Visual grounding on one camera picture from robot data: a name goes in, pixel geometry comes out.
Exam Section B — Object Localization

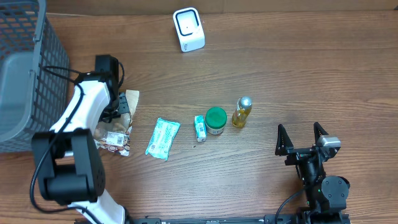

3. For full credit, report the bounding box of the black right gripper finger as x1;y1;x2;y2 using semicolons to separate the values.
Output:
275;124;294;156
313;122;328;145

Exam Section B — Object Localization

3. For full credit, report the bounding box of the brown labelled food package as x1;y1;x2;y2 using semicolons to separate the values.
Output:
94;90;140;157

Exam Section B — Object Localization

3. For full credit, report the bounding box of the yellow oil bottle silver cap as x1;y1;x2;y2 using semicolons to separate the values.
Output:
232;96;252;128

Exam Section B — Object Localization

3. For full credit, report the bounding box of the white green snack package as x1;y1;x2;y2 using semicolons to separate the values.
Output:
146;118;180;161

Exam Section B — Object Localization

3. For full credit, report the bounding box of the green lid white jar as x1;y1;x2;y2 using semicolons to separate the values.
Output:
205;107;227;135

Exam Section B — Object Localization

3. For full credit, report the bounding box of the teal tissue pack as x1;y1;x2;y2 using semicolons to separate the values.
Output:
194;115;207;142

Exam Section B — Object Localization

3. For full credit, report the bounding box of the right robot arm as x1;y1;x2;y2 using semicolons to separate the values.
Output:
274;122;351;224

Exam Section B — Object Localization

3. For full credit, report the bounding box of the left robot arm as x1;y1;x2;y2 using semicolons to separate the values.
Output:
29;55;133;223

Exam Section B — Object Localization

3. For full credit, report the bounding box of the white barcode scanner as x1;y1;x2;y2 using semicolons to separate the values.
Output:
173;7;205;53

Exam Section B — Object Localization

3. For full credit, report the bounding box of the grey plastic mesh basket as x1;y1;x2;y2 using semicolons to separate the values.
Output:
1;0;70;153

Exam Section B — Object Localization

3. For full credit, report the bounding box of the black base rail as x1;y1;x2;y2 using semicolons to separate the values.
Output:
74;213;352;224

